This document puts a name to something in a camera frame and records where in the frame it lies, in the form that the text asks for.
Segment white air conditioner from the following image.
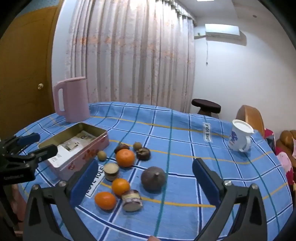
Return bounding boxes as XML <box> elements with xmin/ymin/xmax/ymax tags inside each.
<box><xmin>194</xmin><ymin>23</ymin><xmax>247</xmax><ymax>45</ymax></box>

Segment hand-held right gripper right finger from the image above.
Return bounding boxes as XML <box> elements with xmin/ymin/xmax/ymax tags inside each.
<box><xmin>192</xmin><ymin>158</ymin><xmax>269</xmax><ymax>241</ymax></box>

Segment printed paper sheets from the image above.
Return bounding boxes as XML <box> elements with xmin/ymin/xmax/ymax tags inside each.
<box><xmin>47</xmin><ymin>131</ymin><xmax>96</xmax><ymax>167</ymax></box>

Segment pink plastic pitcher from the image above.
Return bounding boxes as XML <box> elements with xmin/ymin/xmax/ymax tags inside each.
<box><xmin>54</xmin><ymin>76</ymin><xmax>90</xmax><ymax>123</ymax></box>

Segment wooden door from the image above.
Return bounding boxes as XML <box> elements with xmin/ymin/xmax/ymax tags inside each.
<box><xmin>0</xmin><ymin>5</ymin><xmax>58</xmax><ymax>139</ymax></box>

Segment blue plaid tablecloth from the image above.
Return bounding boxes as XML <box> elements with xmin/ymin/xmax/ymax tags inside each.
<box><xmin>14</xmin><ymin>101</ymin><xmax>292</xmax><ymax>241</ymax></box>

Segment purple passion fruit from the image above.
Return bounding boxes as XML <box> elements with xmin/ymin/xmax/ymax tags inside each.
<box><xmin>141</xmin><ymin>166</ymin><xmax>166</xmax><ymax>193</ymax></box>

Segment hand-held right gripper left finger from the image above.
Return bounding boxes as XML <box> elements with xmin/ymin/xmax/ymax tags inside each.
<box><xmin>23</xmin><ymin>159</ymin><xmax>100</xmax><ymax>241</ymax></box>

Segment dark round stool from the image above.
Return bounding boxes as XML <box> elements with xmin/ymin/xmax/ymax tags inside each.
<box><xmin>191</xmin><ymin>99</ymin><xmax>221</xmax><ymax>117</ymax></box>

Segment wooden chair back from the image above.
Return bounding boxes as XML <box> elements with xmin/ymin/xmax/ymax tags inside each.
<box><xmin>236</xmin><ymin>105</ymin><xmax>265</xmax><ymax>139</ymax></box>

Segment pink tin box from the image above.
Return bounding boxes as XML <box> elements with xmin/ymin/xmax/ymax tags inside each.
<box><xmin>38</xmin><ymin>123</ymin><xmax>110</xmax><ymax>181</ymax></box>

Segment brown leather sofa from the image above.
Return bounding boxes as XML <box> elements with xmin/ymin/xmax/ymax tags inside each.
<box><xmin>275</xmin><ymin>130</ymin><xmax>296</xmax><ymax>167</ymax></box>

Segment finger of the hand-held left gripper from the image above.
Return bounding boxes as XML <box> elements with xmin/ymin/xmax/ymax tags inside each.
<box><xmin>0</xmin><ymin>133</ymin><xmax>40</xmax><ymax>153</ymax></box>
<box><xmin>5</xmin><ymin>144</ymin><xmax>58</xmax><ymax>165</ymax></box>

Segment white cup with blue print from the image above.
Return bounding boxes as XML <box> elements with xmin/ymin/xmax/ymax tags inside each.
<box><xmin>228</xmin><ymin>119</ymin><xmax>255</xmax><ymax>152</ymax></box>

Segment red and pink cloth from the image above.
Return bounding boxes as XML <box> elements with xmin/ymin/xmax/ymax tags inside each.
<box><xmin>265</xmin><ymin>128</ymin><xmax>295</xmax><ymax>184</ymax></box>

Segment brown dried fruit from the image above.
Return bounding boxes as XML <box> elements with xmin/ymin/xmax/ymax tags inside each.
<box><xmin>114</xmin><ymin>143</ymin><xmax>130</xmax><ymax>154</ymax></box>
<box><xmin>136</xmin><ymin>147</ymin><xmax>151</xmax><ymax>160</ymax></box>

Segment pink patterned curtain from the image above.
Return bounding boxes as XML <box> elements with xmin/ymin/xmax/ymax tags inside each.
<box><xmin>66</xmin><ymin>0</ymin><xmax>196</xmax><ymax>114</ymax></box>

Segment orange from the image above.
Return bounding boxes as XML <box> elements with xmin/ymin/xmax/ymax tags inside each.
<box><xmin>94</xmin><ymin>192</ymin><xmax>117</xmax><ymax>210</ymax></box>
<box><xmin>116</xmin><ymin>149</ymin><xmax>135</xmax><ymax>168</ymax></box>
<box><xmin>112</xmin><ymin>178</ymin><xmax>130</xmax><ymax>197</ymax></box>

